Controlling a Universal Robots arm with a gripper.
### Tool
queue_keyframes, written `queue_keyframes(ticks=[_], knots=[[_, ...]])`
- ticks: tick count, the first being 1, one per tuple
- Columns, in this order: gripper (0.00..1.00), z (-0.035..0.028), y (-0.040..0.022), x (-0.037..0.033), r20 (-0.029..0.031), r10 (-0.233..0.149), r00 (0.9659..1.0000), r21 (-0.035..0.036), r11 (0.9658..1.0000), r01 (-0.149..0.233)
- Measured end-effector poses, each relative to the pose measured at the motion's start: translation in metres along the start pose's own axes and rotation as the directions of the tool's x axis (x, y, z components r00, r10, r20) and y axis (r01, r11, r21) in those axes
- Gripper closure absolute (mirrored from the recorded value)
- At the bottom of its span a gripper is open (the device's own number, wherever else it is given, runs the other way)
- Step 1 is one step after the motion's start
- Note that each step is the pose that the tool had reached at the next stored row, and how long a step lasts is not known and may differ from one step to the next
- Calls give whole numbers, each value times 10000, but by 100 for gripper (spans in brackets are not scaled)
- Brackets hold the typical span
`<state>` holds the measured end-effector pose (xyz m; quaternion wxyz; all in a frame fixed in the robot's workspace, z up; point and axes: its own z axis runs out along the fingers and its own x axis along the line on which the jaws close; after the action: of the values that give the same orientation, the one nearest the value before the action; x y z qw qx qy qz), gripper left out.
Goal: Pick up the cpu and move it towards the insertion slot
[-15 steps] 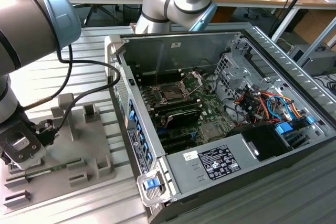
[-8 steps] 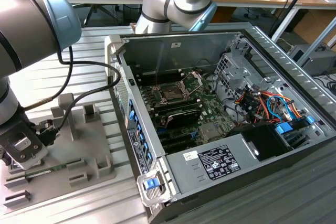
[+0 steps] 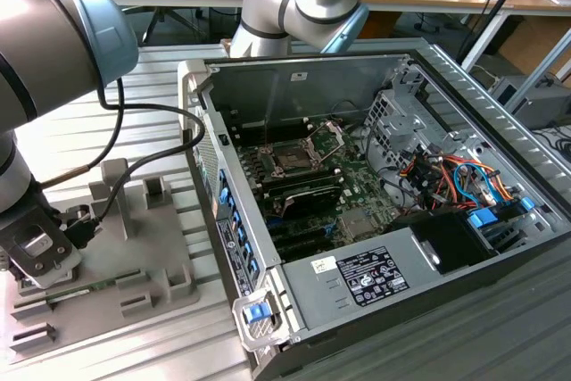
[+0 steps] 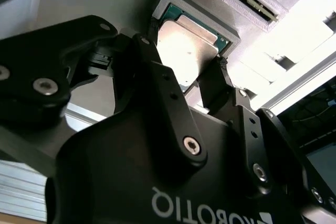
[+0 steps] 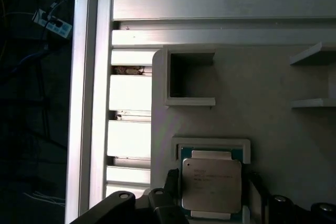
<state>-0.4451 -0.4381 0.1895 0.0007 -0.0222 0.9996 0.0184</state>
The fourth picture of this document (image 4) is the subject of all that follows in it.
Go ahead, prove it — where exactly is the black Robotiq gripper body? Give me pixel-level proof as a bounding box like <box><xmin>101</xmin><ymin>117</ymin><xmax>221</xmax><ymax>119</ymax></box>
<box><xmin>44</xmin><ymin>103</ymin><xmax>336</xmax><ymax>224</ymax></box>

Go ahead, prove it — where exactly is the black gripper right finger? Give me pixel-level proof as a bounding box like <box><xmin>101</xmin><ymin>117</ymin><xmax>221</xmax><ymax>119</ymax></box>
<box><xmin>196</xmin><ymin>56</ymin><xmax>310</xmax><ymax>200</ymax></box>

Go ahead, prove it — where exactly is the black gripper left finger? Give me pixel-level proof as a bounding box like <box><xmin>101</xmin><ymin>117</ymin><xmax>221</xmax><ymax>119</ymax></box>
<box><xmin>0</xmin><ymin>15</ymin><xmax>208</xmax><ymax>183</ymax></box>

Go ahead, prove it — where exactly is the silver-topped CPU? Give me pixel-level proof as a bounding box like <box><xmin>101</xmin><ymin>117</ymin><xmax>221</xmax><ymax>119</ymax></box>
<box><xmin>156</xmin><ymin>3</ymin><xmax>228</xmax><ymax>96</ymax></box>

